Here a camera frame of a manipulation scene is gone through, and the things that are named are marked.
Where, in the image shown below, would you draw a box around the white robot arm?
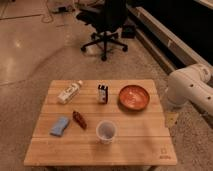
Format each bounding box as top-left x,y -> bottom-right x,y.
166,63 -> 213,116

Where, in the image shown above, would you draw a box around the orange ceramic bowl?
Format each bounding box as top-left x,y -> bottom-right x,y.
118,85 -> 150,110

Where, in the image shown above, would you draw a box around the small dark box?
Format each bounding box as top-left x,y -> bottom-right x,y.
98,85 -> 108,104

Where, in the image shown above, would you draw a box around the white plastic bottle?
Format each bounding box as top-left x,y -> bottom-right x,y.
58,80 -> 83,104

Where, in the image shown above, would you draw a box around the brown snack packet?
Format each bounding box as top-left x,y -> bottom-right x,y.
73,111 -> 87,129

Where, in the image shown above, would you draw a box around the clear plastic cup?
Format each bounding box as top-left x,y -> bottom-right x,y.
96,120 -> 117,144

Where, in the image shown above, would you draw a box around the black box on floor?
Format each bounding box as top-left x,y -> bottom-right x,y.
121,25 -> 136,38

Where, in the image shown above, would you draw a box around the black office chair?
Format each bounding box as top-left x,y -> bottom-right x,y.
76,0 -> 128,61

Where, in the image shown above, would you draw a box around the power strip with cables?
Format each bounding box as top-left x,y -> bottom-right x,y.
51,6 -> 75,14

